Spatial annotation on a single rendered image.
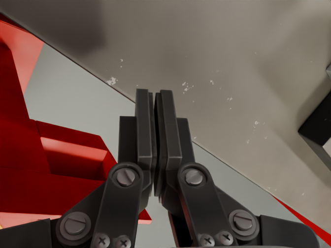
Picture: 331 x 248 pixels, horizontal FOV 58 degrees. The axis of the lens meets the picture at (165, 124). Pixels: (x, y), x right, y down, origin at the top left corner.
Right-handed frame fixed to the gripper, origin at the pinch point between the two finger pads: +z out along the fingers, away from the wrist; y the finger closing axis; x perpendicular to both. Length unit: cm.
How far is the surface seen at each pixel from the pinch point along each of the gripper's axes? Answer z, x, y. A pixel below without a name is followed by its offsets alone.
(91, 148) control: 17.1, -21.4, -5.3
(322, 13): 12.7, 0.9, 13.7
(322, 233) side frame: 58, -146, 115
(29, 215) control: 3.3, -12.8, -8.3
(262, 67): 9.8, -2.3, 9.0
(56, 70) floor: 78, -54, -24
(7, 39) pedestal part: 67, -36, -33
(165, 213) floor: 70, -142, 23
